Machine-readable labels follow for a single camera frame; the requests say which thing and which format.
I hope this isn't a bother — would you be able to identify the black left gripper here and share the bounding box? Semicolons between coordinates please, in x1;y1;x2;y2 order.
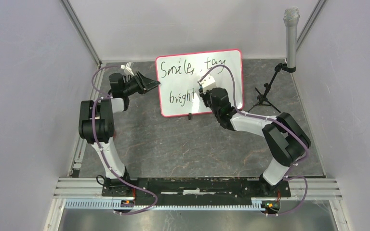
123;71;160;96

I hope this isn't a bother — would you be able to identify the pink framed whiteboard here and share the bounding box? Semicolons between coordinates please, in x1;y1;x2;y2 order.
155;49;244;117

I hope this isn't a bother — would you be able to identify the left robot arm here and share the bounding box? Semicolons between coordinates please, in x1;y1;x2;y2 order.
79;72;160;196

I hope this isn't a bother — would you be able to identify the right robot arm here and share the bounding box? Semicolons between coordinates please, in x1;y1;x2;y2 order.
199;88;311;196

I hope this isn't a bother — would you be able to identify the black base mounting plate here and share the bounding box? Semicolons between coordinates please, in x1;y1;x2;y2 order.
96;175;291;206

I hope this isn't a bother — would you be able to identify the silver microphone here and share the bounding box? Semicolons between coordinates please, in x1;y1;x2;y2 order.
283;7;300;73

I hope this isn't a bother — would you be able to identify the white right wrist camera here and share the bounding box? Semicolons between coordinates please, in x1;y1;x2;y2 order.
198;74;216;94

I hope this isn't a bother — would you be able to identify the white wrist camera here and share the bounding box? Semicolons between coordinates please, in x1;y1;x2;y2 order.
198;74;216;94
120;62;135;77

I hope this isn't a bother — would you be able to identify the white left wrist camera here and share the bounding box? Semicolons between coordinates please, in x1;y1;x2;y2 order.
120;62;135;77

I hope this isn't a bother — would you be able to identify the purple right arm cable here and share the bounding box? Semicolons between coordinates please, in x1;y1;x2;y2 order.
201;64;311;218

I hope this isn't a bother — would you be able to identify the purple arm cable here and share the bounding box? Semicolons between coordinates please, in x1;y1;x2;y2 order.
91;65;159;216
201;64;311;218

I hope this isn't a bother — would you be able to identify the blue toothed cable strip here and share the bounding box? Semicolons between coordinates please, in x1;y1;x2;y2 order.
64;199;265;212

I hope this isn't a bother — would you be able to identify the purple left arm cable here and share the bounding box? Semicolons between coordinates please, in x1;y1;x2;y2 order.
91;65;159;216

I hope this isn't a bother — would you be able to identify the aluminium rail frame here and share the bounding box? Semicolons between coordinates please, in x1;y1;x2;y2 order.
53;178;343;200

